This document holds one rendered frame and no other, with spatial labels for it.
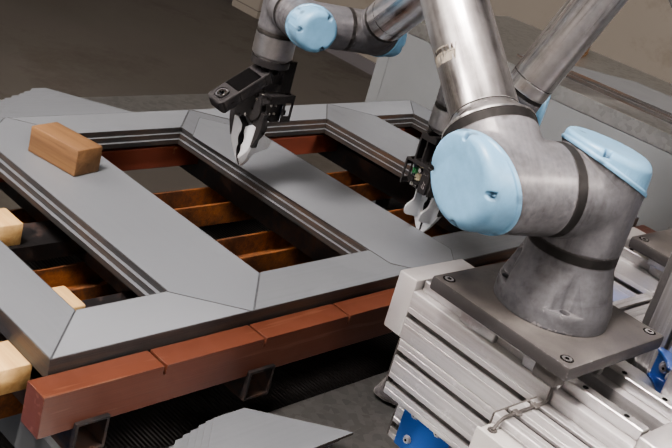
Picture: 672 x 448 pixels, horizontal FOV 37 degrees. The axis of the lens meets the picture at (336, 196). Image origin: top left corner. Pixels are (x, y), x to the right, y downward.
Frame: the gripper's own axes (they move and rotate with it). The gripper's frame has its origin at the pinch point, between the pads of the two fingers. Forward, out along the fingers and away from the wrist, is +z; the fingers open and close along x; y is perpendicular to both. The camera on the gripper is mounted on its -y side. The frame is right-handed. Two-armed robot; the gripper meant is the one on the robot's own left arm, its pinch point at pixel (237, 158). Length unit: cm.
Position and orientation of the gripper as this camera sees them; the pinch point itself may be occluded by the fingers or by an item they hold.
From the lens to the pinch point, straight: 187.4
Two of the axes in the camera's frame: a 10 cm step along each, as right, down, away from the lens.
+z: -2.6, 8.9, 3.7
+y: 7.0, -0.9, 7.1
